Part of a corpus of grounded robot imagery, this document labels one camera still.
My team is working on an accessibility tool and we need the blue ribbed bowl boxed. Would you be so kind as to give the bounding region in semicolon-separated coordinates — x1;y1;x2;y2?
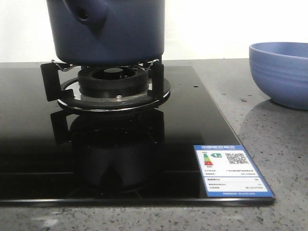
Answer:
249;42;308;110

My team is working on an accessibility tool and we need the blue cooking pot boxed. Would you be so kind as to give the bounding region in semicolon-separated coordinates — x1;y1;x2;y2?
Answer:
47;0;165;66

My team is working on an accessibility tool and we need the right gas burner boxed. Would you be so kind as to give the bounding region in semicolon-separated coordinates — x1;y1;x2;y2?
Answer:
40;59;170;113

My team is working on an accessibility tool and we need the blue energy label sticker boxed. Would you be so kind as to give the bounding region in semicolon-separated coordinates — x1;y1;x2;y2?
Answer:
194;145;274;197

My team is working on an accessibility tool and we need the black glass gas stove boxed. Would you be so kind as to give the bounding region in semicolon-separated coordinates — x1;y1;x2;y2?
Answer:
0;66;275;206

